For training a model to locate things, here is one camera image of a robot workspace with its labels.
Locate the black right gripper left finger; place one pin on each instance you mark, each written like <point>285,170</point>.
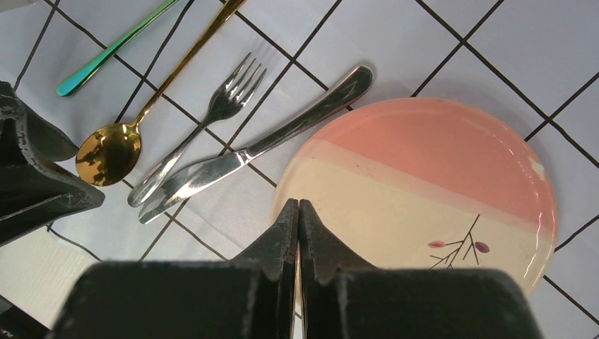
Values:
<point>248,296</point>

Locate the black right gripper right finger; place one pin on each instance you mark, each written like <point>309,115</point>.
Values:
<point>345,296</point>

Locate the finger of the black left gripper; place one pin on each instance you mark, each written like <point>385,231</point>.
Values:
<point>35,190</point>

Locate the metal spoon wooden handle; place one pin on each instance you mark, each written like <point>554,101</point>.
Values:
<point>110,153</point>

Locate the cream pink branch plate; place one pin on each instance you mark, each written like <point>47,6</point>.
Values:
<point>428,183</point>

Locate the iridescent rainbow fork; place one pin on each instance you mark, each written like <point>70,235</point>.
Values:
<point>80,77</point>

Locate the white checked tablecloth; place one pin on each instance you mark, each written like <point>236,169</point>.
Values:
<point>533,64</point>

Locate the silver metal fork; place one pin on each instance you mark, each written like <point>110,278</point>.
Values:
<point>230,97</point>

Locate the metal cutlery piece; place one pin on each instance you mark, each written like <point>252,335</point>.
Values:
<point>194,178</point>

